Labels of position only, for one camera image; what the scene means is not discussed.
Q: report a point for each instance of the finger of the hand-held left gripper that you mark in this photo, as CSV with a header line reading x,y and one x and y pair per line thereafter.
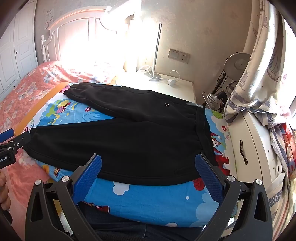
x,y
22,139
7,135

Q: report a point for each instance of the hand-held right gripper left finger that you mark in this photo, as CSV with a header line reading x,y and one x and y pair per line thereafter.
x,y
89,178

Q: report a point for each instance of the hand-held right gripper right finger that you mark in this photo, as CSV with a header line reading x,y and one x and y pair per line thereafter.
x,y
208,176

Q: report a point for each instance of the black pants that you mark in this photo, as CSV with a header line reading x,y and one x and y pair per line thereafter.
x,y
138,143

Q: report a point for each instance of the person's left hand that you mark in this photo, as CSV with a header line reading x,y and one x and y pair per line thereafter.
x,y
3,187

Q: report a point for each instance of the orange mat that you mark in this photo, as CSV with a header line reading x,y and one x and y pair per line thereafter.
x,y
41,102

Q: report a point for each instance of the pink floral bed sheet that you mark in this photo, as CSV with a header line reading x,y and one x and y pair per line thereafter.
x,y
23,88

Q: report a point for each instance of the white cabinet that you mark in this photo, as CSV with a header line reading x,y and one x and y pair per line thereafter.
x,y
256,150

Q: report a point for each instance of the blue cartoon printed blanket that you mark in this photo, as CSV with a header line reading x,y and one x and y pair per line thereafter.
x,y
150,204

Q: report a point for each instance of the person's legs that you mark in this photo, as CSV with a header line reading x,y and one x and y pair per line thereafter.
x,y
138,231

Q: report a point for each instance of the small grey fan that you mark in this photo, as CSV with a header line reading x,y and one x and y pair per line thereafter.
x,y
210,100

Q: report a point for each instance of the red patterned cloth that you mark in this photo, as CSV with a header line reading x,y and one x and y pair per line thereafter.
x,y
290,143

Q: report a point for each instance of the white nightstand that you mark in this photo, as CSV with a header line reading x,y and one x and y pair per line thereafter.
x,y
180,90

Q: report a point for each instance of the white wardrobe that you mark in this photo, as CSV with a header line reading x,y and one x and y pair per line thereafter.
x,y
23,46

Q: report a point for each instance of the silver pole desk lamp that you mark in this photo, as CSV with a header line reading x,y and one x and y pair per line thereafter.
x,y
154,76

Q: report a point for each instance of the grey round lamp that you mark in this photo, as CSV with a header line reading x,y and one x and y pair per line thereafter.
x,y
235,64

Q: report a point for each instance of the white bed headboard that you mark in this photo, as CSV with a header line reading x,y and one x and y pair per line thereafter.
x,y
76,34

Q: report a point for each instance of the boat printed curtain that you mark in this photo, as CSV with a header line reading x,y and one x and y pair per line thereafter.
x,y
261,69

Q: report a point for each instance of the wall switch and socket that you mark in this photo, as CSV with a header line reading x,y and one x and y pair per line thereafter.
x,y
180,55

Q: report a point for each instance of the white wall notice paper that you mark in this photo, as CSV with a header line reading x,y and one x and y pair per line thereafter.
x,y
49,18

